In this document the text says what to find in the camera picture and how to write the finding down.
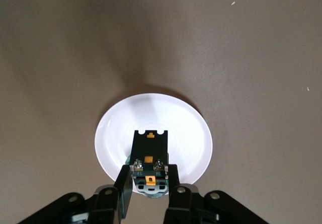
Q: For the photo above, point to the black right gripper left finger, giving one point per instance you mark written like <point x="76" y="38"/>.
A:
<point x="105" y="206"/>

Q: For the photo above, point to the brown table mat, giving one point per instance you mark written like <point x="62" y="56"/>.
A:
<point x="50" y="58"/>

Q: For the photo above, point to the black and orange switch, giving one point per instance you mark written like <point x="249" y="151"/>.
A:
<point x="149" y="148"/>

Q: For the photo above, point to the pale pink round plate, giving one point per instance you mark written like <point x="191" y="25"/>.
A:
<point x="176" y="133"/>

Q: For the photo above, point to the clear and green switch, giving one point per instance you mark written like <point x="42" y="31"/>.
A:
<point x="128" y="159"/>

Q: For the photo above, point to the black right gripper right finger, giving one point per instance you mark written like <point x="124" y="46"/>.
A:
<point x="181" y="206"/>

